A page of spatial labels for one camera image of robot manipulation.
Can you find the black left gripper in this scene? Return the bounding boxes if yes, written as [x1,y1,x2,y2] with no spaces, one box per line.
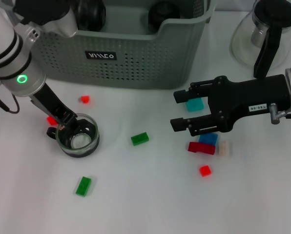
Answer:
[29,82,78,127]

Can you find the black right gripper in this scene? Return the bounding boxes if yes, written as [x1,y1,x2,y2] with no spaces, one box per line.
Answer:
[170,74,291,137]

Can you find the glass teacup black base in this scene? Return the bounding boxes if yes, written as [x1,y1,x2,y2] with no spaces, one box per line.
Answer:
[76,0,106,32]
[147,1,182,34]
[47,113,100,158]

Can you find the grey perforated storage bin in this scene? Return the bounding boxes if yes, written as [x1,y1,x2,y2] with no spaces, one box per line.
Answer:
[3,0,217,89]

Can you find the teal square brick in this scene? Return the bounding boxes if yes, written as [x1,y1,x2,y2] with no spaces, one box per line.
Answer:
[186,98,205,112]

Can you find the blue square brick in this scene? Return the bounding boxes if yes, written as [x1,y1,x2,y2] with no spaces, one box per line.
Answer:
[198,133,219,146]

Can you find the dark red long brick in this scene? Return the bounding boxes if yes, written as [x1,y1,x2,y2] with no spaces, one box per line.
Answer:
[188,141,216,156]

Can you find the green rectangular brick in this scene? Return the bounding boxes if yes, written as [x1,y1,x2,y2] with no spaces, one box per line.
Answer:
[75,176,92,197]
[130,132,150,146]

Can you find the red square flat brick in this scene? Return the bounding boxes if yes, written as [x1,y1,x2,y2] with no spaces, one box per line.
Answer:
[199,165,212,177]

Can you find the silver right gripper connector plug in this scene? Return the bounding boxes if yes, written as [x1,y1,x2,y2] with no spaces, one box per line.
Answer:
[269,102,289,125]

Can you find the dark left gripper cable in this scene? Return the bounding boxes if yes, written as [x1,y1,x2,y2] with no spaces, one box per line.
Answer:
[0,94,21,115]

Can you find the black left wrist camera housing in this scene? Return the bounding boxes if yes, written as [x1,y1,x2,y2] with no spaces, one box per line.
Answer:
[12,0,78,38]

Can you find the glass teapot black handle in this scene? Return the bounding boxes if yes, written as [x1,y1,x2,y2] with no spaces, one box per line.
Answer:
[229,0,291,80]

